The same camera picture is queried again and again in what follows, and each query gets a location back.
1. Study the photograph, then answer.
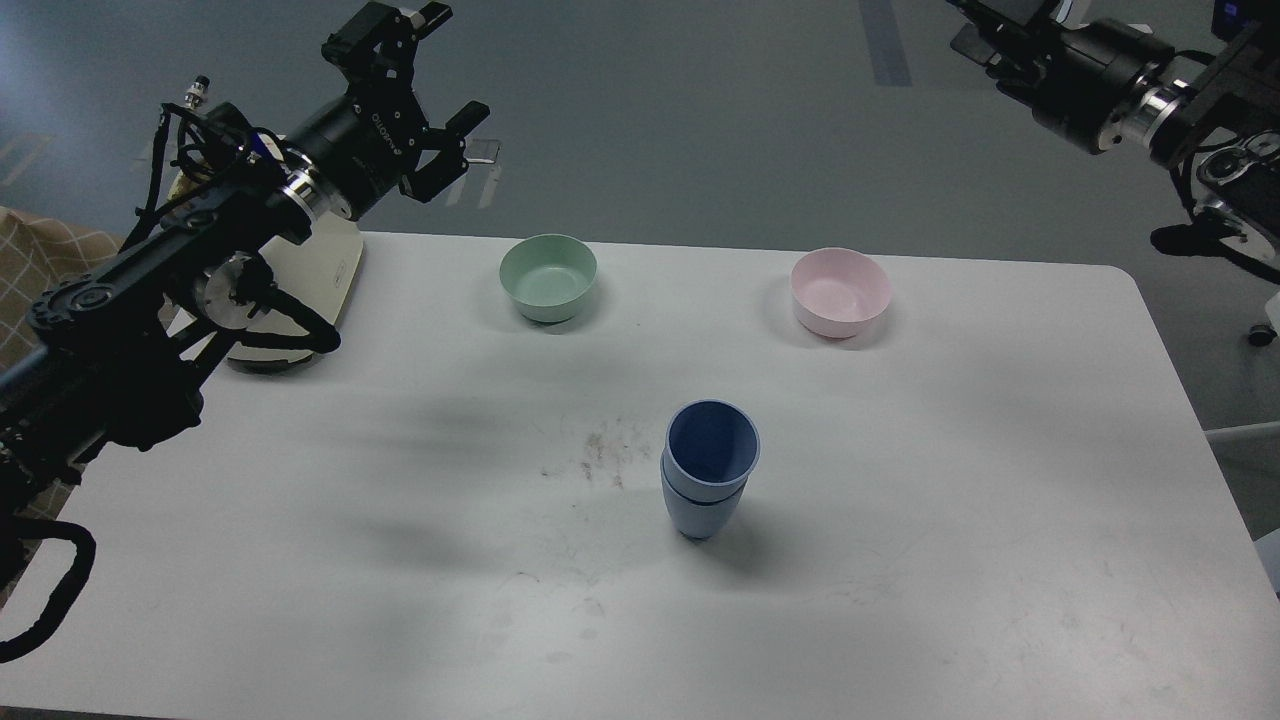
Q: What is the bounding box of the blue cup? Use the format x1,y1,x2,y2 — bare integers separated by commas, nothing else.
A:
660,448,748,541
660,398,762,503

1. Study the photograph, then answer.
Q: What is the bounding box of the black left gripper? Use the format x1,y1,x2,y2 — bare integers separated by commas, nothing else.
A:
285,1,492,222

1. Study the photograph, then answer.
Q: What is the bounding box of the cream toaster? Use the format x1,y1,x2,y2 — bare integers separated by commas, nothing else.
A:
168,168,365,336

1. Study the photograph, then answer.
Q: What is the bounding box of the beige checkered cloth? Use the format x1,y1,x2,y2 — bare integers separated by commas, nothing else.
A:
1,208,123,372

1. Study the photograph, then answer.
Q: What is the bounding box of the green bowl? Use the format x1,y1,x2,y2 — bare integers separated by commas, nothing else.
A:
498,234,599,324

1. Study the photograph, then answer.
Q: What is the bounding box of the pink bowl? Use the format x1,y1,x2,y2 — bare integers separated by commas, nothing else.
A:
788,247,893,340

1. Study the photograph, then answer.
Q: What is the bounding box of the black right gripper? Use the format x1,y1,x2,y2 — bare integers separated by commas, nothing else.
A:
948,1,1175,155

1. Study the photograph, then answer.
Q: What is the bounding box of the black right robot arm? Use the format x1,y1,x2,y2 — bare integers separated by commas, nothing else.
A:
950,1,1279,283

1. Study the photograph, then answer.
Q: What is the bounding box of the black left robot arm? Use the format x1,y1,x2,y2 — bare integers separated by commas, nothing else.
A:
3,1,490,662

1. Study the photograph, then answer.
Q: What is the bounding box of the metal floor bracket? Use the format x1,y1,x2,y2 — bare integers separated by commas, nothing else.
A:
445,138,503,210

